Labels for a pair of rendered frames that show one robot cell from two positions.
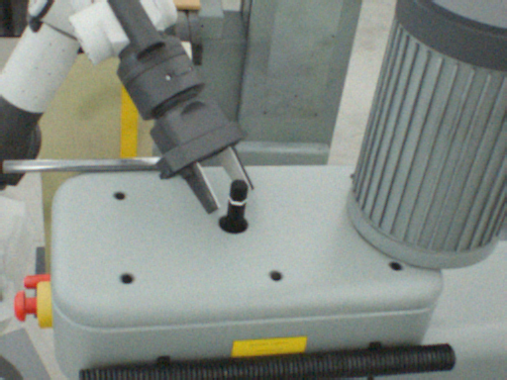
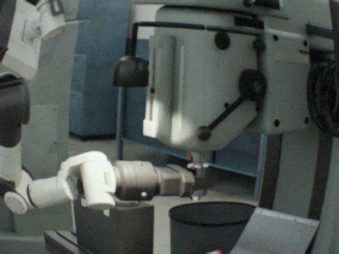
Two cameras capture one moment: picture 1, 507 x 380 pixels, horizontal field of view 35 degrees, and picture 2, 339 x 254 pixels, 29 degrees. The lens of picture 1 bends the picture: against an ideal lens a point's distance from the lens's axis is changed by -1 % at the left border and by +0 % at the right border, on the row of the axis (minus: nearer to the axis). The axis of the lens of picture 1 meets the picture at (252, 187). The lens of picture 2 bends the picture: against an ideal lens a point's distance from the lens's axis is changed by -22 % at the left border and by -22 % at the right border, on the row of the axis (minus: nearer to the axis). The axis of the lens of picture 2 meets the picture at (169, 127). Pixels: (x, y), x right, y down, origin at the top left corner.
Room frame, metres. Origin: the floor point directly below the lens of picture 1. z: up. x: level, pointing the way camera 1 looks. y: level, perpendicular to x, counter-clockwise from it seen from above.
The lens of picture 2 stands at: (-0.83, 0.71, 1.62)
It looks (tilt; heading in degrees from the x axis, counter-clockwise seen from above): 9 degrees down; 338
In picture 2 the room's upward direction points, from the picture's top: 3 degrees clockwise
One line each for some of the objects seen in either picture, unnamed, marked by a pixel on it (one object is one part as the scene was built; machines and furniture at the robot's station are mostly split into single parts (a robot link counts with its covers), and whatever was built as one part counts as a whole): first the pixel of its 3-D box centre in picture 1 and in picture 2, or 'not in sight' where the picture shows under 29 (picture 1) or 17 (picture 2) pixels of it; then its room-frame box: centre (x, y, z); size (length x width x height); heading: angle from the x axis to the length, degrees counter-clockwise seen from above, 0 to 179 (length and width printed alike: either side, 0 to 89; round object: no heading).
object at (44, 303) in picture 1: (46, 305); not in sight; (0.68, 0.24, 1.76); 0.06 x 0.02 x 0.06; 16
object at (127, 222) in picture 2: not in sight; (111, 225); (1.10, 0.10, 1.01); 0.22 x 0.12 x 0.20; 24
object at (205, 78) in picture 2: not in sight; (204, 70); (0.74, 0.01, 1.47); 0.21 x 0.19 x 0.32; 16
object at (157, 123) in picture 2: not in sight; (159, 82); (0.71, 0.12, 1.44); 0.04 x 0.04 x 0.21; 16
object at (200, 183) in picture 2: not in sight; (202, 183); (0.71, 0.02, 1.23); 0.06 x 0.02 x 0.03; 90
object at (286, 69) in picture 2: not in sight; (262, 73); (0.79, -0.17, 1.47); 0.24 x 0.19 x 0.26; 16
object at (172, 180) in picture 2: not in sight; (157, 182); (0.74, 0.11, 1.23); 0.13 x 0.12 x 0.10; 0
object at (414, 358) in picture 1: (273, 367); not in sight; (0.61, -0.06, 1.79); 0.45 x 0.04 x 0.04; 106
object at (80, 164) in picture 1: (100, 164); not in sight; (0.81, 0.20, 1.89); 0.24 x 0.04 x 0.01; 106
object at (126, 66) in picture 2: not in sight; (131, 69); (0.66, 0.20, 1.48); 0.07 x 0.07 x 0.06
